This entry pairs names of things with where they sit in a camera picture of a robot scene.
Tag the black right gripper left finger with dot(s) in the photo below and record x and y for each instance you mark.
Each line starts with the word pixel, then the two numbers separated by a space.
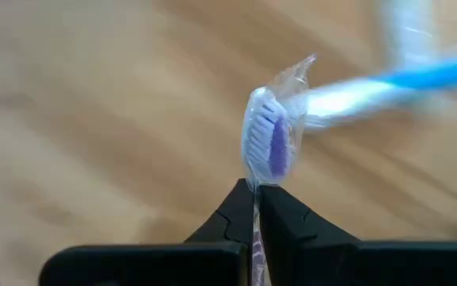
pixel 232 226

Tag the blue toothbrush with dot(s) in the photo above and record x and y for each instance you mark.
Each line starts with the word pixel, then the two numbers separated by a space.
pixel 431 77

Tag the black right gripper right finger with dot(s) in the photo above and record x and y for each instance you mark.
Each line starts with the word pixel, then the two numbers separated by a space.
pixel 291 230

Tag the purple toothbrush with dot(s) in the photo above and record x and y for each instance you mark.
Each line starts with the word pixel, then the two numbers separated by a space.
pixel 269 139

